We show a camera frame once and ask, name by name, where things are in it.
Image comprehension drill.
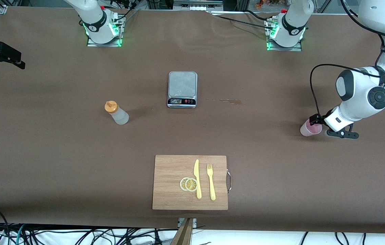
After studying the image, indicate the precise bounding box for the pink plastic cup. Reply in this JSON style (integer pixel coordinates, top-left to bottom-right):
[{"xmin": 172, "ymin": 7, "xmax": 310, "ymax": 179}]
[{"xmin": 300, "ymin": 118, "xmax": 323, "ymax": 137}]

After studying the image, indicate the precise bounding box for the yellow plastic fork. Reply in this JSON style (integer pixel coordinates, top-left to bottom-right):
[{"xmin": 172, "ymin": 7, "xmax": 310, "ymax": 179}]
[{"xmin": 207, "ymin": 163, "xmax": 216, "ymax": 201}]

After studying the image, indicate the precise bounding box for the yellow plastic knife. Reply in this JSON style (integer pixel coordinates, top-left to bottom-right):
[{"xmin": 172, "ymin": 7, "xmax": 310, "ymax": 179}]
[{"xmin": 193, "ymin": 159, "xmax": 202, "ymax": 200}]

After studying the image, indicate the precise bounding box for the brown table cover sheet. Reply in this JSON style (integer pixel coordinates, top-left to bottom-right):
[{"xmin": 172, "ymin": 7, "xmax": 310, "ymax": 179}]
[{"xmin": 0, "ymin": 6, "xmax": 385, "ymax": 234}]

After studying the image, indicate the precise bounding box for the silver digital kitchen scale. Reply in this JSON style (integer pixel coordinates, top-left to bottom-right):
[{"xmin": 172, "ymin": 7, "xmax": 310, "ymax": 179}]
[{"xmin": 167, "ymin": 71, "xmax": 198, "ymax": 109}]

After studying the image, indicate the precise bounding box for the wooden cutting board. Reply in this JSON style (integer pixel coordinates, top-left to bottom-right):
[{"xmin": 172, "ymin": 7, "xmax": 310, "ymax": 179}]
[{"xmin": 152, "ymin": 155, "xmax": 232, "ymax": 211}]

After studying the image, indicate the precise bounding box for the grey power strip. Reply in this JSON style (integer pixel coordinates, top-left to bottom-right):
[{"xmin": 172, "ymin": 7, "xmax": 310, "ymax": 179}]
[{"xmin": 174, "ymin": 0, "xmax": 223, "ymax": 11}]

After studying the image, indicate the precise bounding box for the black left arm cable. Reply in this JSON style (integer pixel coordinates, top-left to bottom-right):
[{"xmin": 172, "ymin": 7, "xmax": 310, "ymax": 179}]
[{"xmin": 310, "ymin": 64, "xmax": 383, "ymax": 118}]

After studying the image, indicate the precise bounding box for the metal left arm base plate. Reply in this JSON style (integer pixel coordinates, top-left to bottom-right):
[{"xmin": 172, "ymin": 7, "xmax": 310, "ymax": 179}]
[{"xmin": 266, "ymin": 18, "xmax": 303, "ymax": 52}]

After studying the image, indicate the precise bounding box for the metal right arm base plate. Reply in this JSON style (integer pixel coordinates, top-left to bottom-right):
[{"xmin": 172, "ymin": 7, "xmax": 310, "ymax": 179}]
[{"xmin": 87, "ymin": 13, "xmax": 124, "ymax": 47}]

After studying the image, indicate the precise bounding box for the black cable on table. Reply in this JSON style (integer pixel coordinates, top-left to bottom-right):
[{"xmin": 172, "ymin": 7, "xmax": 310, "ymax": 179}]
[{"xmin": 208, "ymin": 10, "xmax": 276, "ymax": 33}]

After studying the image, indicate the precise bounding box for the teal floor cable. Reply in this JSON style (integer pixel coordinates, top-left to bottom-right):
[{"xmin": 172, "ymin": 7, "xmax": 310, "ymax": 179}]
[{"xmin": 16, "ymin": 224, "xmax": 27, "ymax": 245}]

